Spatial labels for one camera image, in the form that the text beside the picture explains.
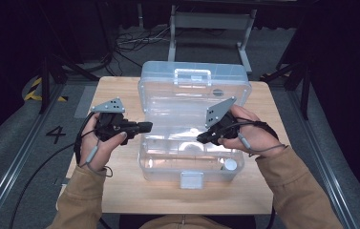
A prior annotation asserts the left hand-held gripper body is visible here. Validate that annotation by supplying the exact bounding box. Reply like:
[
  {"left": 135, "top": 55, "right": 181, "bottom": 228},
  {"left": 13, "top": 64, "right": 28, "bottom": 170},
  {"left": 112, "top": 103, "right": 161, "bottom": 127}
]
[{"left": 90, "top": 97, "right": 141, "bottom": 147}]

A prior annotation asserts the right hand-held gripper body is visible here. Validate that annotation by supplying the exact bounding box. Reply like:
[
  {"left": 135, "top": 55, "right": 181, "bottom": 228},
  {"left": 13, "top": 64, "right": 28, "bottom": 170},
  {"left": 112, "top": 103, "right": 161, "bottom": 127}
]
[{"left": 204, "top": 96, "right": 243, "bottom": 140}]

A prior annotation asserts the small white bottle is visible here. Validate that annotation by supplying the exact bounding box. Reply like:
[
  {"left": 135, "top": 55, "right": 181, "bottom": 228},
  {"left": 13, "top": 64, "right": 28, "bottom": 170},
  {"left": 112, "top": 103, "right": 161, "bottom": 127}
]
[{"left": 221, "top": 157, "right": 239, "bottom": 173}]

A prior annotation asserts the clear plastic storage box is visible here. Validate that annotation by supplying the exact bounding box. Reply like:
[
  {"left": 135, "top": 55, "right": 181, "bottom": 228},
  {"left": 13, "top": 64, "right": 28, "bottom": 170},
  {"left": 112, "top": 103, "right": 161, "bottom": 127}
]
[{"left": 137, "top": 60, "right": 252, "bottom": 191}]

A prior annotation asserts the person's left hand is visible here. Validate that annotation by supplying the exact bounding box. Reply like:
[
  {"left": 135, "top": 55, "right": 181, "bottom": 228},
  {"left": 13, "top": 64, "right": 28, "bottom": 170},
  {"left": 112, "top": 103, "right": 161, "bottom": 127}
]
[{"left": 80, "top": 112, "right": 128, "bottom": 173}]

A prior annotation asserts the person's right hand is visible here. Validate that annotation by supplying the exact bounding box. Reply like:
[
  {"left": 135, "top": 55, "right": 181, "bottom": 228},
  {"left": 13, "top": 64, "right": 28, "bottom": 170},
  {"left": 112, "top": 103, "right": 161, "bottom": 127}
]
[{"left": 217, "top": 104, "right": 281, "bottom": 157}]

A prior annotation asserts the grey floor plate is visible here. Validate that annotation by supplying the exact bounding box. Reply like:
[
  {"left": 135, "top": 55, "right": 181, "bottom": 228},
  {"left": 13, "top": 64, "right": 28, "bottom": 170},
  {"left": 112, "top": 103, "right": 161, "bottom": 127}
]
[{"left": 74, "top": 85, "right": 97, "bottom": 119}]

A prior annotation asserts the black metal stand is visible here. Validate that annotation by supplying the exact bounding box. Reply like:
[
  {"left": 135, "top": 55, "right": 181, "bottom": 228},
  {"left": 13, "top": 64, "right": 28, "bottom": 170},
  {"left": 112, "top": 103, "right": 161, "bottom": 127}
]
[
  {"left": 260, "top": 56, "right": 312, "bottom": 120},
  {"left": 38, "top": 47, "right": 100, "bottom": 115}
]

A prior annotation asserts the yellow and black floor tape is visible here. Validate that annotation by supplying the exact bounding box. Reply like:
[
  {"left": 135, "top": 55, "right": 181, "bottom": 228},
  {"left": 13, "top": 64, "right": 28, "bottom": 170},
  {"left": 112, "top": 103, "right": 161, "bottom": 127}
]
[{"left": 24, "top": 76, "right": 69, "bottom": 103}]

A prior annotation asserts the person's torso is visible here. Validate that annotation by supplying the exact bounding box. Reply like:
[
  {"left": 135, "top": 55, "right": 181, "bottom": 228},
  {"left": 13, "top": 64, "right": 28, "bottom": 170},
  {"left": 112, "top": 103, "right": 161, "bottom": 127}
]
[{"left": 138, "top": 214, "right": 233, "bottom": 229}]

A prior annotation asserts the right hand-held gripper cable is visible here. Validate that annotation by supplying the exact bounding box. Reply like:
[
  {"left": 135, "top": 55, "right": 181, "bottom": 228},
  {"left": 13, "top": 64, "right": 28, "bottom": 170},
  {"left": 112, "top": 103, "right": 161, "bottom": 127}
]
[{"left": 234, "top": 116, "right": 286, "bottom": 157}]

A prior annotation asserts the hand-held gripper cable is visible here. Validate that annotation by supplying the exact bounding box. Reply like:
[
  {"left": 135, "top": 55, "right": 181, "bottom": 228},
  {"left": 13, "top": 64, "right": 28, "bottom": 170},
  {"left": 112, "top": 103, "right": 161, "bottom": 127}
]
[
  {"left": 234, "top": 116, "right": 286, "bottom": 157},
  {"left": 9, "top": 111, "right": 115, "bottom": 229}
]

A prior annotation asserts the tangle of floor cables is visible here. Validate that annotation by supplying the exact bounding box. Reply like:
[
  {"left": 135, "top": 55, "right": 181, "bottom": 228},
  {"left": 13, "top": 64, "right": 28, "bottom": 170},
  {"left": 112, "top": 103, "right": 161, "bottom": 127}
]
[{"left": 115, "top": 27, "right": 173, "bottom": 79}]

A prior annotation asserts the left hand-held gripper cable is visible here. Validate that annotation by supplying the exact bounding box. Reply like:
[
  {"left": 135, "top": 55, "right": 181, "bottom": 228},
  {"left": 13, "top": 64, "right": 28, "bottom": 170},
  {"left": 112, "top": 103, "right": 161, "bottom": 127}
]
[{"left": 9, "top": 111, "right": 115, "bottom": 229}]

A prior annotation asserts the aluminium floor rail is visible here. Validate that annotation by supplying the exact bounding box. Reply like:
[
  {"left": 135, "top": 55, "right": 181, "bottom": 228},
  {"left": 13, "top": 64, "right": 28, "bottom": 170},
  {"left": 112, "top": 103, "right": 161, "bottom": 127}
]
[
  {"left": 0, "top": 84, "right": 65, "bottom": 229},
  {"left": 290, "top": 91, "right": 360, "bottom": 229}
]

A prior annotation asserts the grey metal desk frame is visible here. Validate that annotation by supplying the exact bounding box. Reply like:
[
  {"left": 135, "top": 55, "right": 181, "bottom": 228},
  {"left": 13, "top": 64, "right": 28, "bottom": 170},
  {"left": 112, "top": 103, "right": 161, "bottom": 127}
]
[{"left": 166, "top": 4, "right": 258, "bottom": 75}]

